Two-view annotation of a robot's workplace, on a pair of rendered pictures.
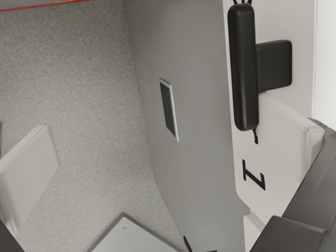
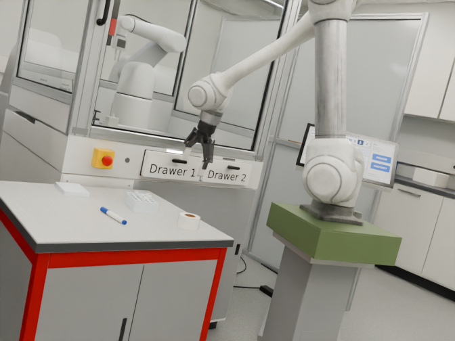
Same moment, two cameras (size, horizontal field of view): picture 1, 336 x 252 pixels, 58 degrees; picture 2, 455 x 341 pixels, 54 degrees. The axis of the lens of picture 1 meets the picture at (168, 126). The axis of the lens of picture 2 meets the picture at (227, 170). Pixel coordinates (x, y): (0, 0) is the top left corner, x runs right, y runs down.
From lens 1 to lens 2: 1.81 m
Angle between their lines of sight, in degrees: 61
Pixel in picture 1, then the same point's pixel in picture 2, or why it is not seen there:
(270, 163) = (189, 166)
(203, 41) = not seen: hidden behind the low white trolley
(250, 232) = (205, 178)
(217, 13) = (160, 191)
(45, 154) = (200, 171)
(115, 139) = not seen: outside the picture
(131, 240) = not seen: hidden behind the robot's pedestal
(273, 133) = (186, 155)
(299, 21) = (171, 156)
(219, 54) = (168, 193)
